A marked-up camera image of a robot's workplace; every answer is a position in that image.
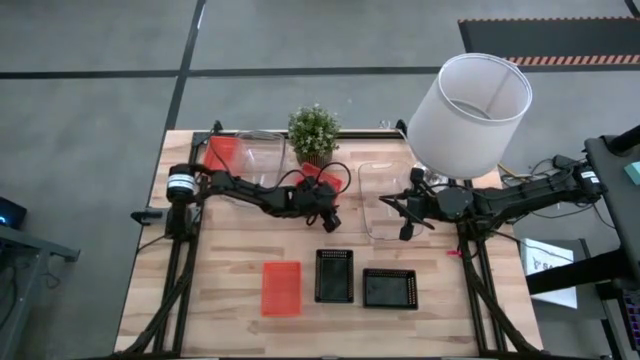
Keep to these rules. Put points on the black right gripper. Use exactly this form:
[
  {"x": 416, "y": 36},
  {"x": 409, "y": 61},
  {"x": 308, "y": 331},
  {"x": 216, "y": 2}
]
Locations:
[{"x": 415, "y": 202}]

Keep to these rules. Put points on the black table clamp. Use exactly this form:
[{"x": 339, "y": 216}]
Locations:
[{"x": 147, "y": 216}]

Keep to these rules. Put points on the black device with blue light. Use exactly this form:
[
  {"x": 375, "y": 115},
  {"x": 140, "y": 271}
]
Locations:
[{"x": 10, "y": 212}]

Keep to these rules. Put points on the black plastic mesh basket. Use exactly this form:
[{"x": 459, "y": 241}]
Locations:
[
  {"x": 334, "y": 276},
  {"x": 390, "y": 289}
]

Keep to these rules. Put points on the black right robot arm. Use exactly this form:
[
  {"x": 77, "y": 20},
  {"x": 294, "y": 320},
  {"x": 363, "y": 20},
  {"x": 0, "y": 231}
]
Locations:
[{"x": 525, "y": 195}]

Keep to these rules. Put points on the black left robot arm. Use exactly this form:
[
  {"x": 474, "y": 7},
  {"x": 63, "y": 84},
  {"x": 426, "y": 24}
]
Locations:
[{"x": 250, "y": 192}]

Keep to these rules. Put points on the white shade chrome table lamp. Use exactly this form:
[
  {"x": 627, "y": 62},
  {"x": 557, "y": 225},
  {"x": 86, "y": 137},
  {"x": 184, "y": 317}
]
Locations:
[{"x": 465, "y": 125}]

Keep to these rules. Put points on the small green potted plant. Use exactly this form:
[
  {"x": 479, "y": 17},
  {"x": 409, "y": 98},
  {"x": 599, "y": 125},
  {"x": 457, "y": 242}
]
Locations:
[{"x": 314, "y": 132}]

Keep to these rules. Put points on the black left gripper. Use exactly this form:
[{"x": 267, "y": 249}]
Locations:
[{"x": 315, "y": 200}]

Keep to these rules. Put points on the dark keyboard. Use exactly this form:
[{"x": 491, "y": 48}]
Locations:
[{"x": 634, "y": 320}]

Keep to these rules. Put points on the teal block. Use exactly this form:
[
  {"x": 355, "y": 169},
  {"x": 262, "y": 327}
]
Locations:
[{"x": 634, "y": 172}]

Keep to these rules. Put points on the white printed paper sheet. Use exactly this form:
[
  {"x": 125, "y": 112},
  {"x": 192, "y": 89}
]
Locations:
[{"x": 540, "y": 252}]

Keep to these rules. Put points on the clear plastic tray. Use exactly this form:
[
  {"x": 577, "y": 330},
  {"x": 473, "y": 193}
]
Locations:
[
  {"x": 380, "y": 180},
  {"x": 260, "y": 160}
]

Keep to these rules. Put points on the small red tag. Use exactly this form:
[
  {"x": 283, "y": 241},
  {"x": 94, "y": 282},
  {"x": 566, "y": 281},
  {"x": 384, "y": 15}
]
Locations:
[{"x": 454, "y": 253}]

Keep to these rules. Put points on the black aluminium table frame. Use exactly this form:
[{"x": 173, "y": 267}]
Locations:
[{"x": 360, "y": 134}]

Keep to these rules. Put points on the black desk beam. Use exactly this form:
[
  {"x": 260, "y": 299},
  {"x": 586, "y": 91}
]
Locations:
[{"x": 575, "y": 272}]

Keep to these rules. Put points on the grey side table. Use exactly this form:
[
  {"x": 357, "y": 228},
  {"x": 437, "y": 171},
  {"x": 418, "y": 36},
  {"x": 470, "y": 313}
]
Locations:
[{"x": 30, "y": 240}]

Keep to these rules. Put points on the black side desk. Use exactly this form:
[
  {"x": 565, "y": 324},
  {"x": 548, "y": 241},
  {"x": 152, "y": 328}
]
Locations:
[{"x": 617, "y": 200}]

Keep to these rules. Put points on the red plastic mesh basket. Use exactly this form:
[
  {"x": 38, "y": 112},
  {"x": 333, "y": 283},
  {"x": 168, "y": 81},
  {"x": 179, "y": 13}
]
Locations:
[
  {"x": 281, "y": 292},
  {"x": 222, "y": 147},
  {"x": 334, "y": 181}
]

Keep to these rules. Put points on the black power adapter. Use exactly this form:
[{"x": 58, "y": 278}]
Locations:
[{"x": 562, "y": 160}]

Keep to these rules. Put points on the black pole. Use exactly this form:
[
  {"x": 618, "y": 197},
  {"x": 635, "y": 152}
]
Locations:
[{"x": 627, "y": 140}]

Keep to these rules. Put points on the black hazard striped floor mat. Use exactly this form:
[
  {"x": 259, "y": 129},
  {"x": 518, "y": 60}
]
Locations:
[{"x": 550, "y": 37}]

